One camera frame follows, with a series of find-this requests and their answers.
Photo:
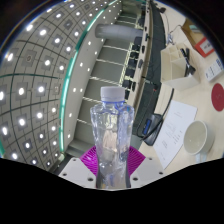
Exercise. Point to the white printed paper sheet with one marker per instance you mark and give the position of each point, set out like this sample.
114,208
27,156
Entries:
176,133

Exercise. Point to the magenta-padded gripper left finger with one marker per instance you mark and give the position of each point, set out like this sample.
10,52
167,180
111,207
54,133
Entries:
78,170

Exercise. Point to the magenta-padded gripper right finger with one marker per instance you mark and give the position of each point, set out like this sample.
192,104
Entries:
143,170

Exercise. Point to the white open cardboard box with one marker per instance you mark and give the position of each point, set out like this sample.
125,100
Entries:
176,73

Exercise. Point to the row of black chairs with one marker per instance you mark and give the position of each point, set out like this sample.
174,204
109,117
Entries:
133,63

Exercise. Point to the clear plastic water bottle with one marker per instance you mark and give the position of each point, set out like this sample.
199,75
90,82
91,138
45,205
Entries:
111,133

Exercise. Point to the white ceramic cup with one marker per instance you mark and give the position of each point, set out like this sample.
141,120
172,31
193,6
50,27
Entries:
196,136

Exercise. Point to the group of ceiling lights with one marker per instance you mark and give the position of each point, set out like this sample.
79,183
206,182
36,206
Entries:
40,88

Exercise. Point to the black binder clip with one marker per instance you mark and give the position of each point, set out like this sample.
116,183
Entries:
188,63

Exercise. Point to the flat round red coaster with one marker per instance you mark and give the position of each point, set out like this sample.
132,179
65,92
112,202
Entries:
218,97

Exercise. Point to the long curved conference desk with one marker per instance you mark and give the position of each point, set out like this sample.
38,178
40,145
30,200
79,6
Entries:
151,50

